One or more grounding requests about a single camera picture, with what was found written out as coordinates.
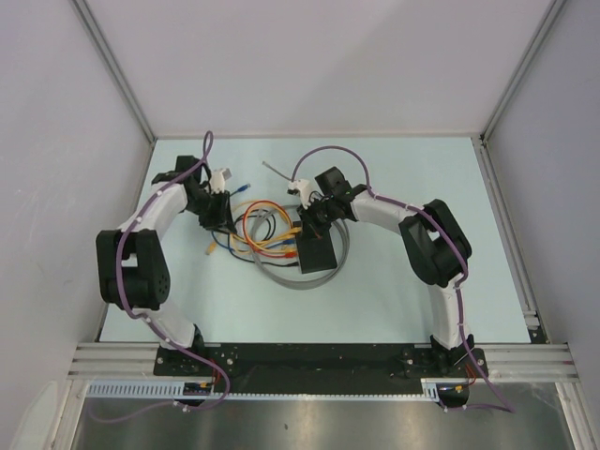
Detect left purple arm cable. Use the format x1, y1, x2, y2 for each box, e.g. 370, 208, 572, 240
87, 130, 231, 423

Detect blue ethernet cable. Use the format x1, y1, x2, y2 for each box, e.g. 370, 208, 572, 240
210, 183, 295, 252

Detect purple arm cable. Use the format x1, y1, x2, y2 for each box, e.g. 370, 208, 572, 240
291, 145, 517, 414
87, 130, 231, 423

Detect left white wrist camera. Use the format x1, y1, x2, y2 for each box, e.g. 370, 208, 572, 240
209, 168, 232, 194

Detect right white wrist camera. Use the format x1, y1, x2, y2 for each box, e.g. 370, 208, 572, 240
288, 179, 313, 210

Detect right aluminium side rail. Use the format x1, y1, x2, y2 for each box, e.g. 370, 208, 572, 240
471, 136, 548, 344

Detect black power cable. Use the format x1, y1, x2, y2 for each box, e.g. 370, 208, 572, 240
229, 209, 301, 267

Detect right aluminium corner post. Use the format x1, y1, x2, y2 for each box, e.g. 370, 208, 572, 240
479, 0, 569, 143

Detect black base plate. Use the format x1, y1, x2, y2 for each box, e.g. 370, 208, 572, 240
153, 341, 489, 395

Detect black network switch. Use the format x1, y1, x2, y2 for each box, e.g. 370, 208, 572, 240
296, 234, 338, 274

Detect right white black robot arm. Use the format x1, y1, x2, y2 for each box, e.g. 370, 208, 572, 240
288, 167, 473, 376

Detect aluminium front rail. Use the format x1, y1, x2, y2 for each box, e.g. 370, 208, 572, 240
67, 342, 579, 383

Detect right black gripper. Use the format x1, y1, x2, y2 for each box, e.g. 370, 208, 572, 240
297, 197, 338, 242

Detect aluminium corner post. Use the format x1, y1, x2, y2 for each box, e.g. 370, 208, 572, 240
69, 0, 157, 145
479, 0, 569, 143

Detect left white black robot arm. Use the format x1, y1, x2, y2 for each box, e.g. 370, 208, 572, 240
96, 156, 233, 375

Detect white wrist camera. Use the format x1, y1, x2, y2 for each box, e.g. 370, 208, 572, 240
288, 179, 313, 210
209, 168, 232, 194

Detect yellow ethernet cable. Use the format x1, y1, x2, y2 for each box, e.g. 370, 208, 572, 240
204, 228, 301, 257

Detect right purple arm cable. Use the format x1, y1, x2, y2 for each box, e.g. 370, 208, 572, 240
291, 145, 517, 414

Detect left aluminium corner post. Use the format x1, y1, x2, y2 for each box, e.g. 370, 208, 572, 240
69, 0, 157, 145

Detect red ethernet cable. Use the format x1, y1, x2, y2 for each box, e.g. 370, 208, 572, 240
257, 246, 297, 262

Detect orange ethernet cable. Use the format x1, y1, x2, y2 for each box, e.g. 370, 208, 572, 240
232, 200, 296, 260

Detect grey coiled ethernet cable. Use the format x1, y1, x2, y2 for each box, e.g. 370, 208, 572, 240
250, 159, 351, 292

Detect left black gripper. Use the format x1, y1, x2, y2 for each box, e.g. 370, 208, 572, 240
184, 188, 236, 235

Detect grey slotted cable duct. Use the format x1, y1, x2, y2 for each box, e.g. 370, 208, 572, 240
87, 380, 440, 402

